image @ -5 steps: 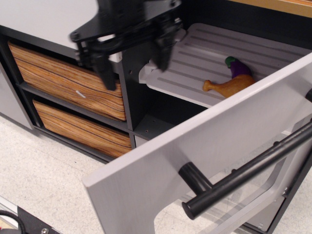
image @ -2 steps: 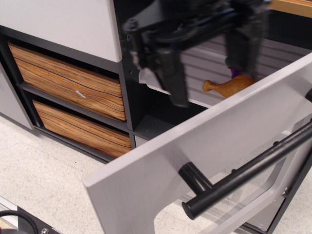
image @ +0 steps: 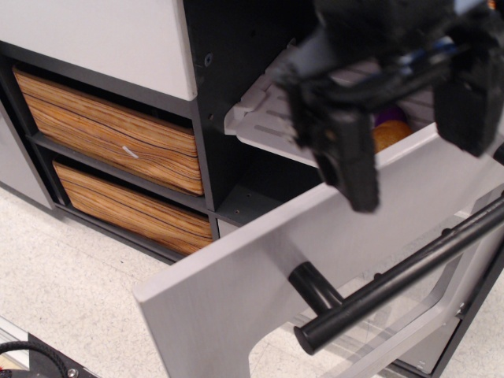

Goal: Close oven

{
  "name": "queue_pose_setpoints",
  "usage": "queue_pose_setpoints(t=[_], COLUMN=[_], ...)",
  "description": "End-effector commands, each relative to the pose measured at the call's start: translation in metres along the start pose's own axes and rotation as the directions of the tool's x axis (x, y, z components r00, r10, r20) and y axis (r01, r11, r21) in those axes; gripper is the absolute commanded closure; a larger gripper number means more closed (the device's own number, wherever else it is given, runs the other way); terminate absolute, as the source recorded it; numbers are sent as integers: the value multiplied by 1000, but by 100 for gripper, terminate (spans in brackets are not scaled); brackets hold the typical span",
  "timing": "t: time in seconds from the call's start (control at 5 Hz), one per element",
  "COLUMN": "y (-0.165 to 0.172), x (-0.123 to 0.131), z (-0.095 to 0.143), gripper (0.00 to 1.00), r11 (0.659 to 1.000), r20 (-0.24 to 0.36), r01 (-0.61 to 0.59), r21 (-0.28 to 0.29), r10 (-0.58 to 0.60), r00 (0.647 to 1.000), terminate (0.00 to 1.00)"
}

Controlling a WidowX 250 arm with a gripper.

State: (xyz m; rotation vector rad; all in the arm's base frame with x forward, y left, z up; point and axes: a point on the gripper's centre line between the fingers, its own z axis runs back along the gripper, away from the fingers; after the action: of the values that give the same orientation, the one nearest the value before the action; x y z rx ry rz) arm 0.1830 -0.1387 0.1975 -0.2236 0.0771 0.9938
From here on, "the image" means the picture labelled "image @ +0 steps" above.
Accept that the wood-pattern storage bin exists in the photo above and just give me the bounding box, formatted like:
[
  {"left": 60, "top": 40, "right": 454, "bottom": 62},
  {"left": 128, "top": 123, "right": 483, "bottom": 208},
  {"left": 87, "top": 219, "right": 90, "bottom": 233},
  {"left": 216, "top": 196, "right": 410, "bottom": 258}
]
[
  {"left": 53, "top": 161, "right": 213, "bottom": 255},
  {"left": 13, "top": 67, "right": 204, "bottom": 196}
]

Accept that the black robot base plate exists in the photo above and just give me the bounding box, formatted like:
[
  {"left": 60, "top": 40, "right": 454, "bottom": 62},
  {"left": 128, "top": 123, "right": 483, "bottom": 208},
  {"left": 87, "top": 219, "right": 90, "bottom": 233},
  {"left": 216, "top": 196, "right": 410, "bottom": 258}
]
[{"left": 24, "top": 332, "right": 99, "bottom": 378}]

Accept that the toy chicken drumstick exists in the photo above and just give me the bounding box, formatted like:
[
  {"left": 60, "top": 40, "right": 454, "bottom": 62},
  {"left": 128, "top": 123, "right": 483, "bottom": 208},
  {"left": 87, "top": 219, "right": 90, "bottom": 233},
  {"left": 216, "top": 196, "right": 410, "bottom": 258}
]
[{"left": 372, "top": 120, "right": 413, "bottom": 154}]

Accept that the black oven door handle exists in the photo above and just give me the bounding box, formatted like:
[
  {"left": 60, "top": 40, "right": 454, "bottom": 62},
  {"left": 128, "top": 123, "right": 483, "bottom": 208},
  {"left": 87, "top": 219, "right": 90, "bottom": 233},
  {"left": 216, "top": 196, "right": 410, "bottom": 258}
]
[{"left": 287, "top": 143, "right": 504, "bottom": 355}]

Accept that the grey toy oven door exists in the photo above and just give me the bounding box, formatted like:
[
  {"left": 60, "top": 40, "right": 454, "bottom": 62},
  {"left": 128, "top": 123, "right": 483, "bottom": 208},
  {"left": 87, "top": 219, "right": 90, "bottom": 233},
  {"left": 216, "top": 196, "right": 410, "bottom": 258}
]
[{"left": 133, "top": 125, "right": 503, "bottom": 377}]

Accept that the black braided cable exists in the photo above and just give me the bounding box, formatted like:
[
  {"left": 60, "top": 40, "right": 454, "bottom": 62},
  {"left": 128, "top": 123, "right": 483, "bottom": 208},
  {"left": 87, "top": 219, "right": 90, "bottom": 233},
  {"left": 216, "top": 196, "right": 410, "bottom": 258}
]
[{"left": 0, "top": 340, "right": 64, "bottom": 378}]

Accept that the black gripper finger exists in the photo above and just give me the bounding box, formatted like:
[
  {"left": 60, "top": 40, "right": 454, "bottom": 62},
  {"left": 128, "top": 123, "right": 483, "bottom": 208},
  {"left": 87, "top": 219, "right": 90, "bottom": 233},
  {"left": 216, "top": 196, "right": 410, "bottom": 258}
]
[
  {"left": 434, "top": 61, "right": 499, "bottom": 157},
  {"left": 310, "top": 108, "right": 380, "bottom": 213}
]

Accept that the lower wood-pattern storage bin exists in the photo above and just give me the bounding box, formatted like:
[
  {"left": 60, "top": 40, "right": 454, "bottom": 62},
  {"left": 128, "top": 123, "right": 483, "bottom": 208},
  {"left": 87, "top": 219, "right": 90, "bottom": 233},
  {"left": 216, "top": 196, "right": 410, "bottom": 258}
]
[{"left": 53, "top": 161, "right": 213, "bottom": 255}]

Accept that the grey lower oven drawer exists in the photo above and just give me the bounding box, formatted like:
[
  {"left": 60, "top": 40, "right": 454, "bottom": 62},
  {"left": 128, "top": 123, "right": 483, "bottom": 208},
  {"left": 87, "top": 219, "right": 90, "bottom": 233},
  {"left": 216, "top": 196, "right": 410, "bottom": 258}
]
[{"left": 398, "top": 317, "right": 460, "bottom": 374}]

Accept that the grey oven rack shelf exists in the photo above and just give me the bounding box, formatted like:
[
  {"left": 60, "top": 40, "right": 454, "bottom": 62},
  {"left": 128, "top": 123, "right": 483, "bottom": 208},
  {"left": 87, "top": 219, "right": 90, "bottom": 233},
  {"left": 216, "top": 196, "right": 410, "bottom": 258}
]
[{"left": 224, "top": 39, "right": 434, "bottom": 167}]

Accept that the upper wood-pattern storage bin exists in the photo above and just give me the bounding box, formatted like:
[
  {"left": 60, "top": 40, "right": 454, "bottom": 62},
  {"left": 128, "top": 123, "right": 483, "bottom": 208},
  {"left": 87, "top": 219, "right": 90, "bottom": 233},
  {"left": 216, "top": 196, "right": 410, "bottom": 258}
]
[{"left": 13, "top": 67, "right": 204, "bottom": 196}]

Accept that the purple toy eggplant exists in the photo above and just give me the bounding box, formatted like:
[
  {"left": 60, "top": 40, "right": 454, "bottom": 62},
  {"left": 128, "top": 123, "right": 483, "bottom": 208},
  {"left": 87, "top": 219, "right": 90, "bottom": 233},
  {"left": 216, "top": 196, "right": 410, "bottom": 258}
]
[{"left": 374, "top": 106, "right": 408, "bottom": 127}]

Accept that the dark grey toy kitchen cabinet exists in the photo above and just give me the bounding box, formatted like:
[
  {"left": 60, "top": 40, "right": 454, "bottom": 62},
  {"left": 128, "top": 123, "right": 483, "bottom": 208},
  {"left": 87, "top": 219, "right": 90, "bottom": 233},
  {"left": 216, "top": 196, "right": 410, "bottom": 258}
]
[{"left": 1, "top": 1, "right": 503, "bottom": 377}]

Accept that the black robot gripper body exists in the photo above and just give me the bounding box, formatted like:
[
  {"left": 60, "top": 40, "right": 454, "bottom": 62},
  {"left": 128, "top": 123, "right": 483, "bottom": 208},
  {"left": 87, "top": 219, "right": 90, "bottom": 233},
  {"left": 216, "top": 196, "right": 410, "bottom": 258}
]
[{"left": 271, "top": 0, "right": 504, "bottom": 150}]

